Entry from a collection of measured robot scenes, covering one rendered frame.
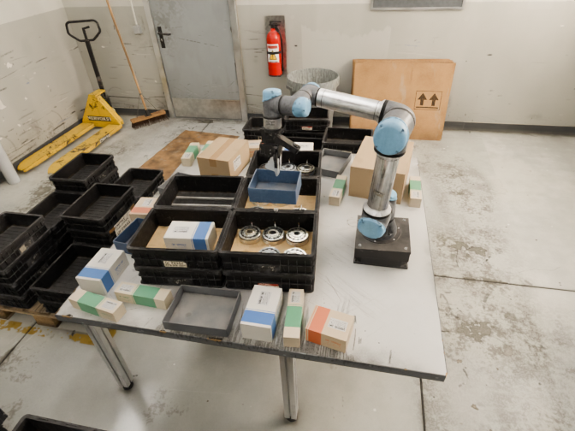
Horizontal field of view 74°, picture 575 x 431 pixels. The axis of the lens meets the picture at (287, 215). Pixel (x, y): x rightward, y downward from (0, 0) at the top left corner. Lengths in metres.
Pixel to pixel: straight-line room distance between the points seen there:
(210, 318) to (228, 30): 3.70
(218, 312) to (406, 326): 0.77
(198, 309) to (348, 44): 3.55
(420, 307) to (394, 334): 0.19
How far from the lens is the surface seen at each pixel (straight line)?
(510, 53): 4.80
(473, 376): 2.45
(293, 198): 1.55
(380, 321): 1.64
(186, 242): 1.73
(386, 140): 1.38
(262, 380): 2.29
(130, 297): 1.80
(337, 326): 1.51
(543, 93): 5.05
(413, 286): 1.79
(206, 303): 1.72
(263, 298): 1.58
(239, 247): 1.75
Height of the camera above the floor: 1.98
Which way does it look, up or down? 37 degrees down
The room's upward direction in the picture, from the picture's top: 3 degrees counter-clockwise
